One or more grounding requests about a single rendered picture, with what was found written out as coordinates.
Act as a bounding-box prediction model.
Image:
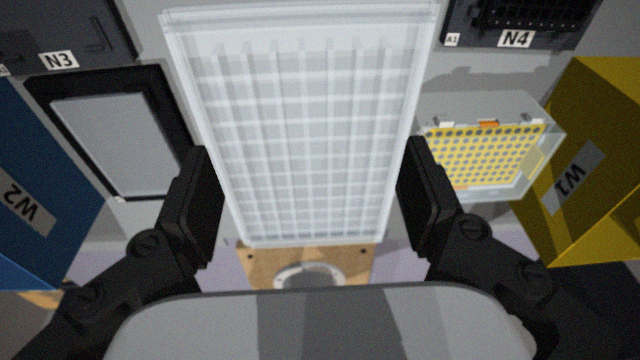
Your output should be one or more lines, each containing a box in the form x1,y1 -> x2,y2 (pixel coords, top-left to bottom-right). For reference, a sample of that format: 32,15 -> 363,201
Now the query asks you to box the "yellow open-top bin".
507,56 -> 640,268

